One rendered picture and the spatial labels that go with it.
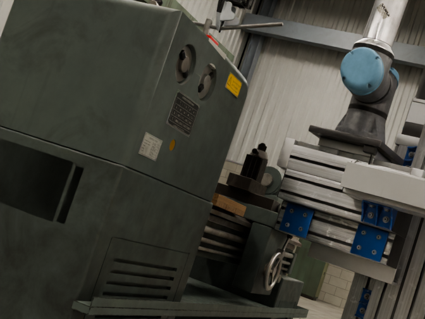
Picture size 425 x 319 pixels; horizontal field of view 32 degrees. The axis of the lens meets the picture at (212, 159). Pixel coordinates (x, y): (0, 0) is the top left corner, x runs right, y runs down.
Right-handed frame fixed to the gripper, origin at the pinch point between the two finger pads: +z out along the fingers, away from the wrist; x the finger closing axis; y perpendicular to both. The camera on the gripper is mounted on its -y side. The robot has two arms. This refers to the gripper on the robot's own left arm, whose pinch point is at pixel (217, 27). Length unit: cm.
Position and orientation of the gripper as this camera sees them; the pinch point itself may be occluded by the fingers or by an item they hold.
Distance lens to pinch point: 228.8
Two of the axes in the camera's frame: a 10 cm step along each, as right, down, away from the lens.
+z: -3.1, 9.4, -0.9
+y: 8.9, 2.6, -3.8
